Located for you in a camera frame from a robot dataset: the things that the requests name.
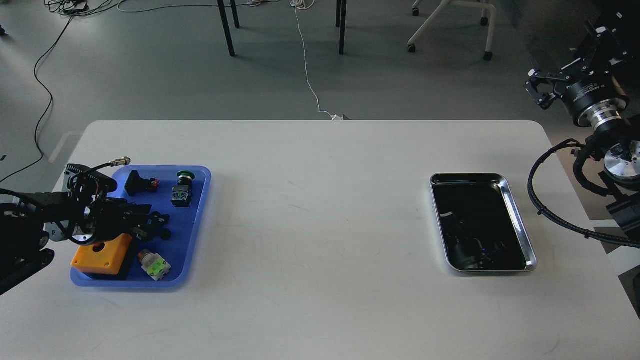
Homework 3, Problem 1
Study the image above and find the silver green indicator switch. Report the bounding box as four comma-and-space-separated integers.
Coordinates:
137, 249, 172, 281

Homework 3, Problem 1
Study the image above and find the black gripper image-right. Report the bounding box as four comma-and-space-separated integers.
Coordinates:
523, 22, 640, 128

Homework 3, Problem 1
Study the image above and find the white floor cable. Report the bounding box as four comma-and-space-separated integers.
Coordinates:
291, 0, 346, 122

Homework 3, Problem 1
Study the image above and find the white chair base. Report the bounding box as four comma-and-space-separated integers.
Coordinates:
405, 0, 498, 63

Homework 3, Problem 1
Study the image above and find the blue plastic tray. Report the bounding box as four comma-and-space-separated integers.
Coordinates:
70, 165, 213, 290

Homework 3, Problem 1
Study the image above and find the black floor cable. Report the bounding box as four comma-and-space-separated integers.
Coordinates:
0, 0, 121, 183

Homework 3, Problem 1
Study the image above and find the black table leg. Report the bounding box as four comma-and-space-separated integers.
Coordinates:
334, 0, 347, 56
217, 0, 241, 57

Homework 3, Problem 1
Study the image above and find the black selector switch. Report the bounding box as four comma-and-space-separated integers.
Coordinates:
125, 170, 160, 197

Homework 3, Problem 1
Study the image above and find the black table leg left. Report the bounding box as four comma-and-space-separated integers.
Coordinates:
217, 0, 241, 57

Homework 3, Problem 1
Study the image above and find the black table leg right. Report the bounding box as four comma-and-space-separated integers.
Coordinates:
334, 0, 347, 56

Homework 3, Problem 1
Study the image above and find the silver metal tray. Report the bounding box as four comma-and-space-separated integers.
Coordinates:
430, 173, 538, 276

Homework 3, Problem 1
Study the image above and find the green push button switch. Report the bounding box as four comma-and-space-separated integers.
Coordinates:
170, 170, 195, 208

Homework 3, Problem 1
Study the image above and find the orange button box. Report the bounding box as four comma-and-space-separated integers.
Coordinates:
70, 234, 133, 278

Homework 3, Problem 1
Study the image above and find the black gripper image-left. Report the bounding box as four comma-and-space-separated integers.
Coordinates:
70, 198, 170, 246

